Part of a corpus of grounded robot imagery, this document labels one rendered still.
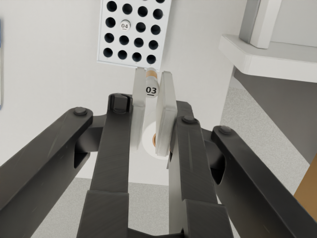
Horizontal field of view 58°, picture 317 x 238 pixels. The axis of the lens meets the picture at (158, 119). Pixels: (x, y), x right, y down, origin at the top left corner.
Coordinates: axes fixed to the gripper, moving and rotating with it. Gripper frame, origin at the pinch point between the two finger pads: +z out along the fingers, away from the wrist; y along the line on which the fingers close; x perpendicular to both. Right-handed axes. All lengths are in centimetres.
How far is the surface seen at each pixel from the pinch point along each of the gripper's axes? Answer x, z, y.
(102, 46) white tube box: -1.4, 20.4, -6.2
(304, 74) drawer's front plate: 2.0, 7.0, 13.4
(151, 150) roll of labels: -15.7, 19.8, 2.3
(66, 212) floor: -111, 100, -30
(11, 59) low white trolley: -6.0, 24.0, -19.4
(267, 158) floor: -62, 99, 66
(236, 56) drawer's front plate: 2.1, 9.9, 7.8
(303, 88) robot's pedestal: -10, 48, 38
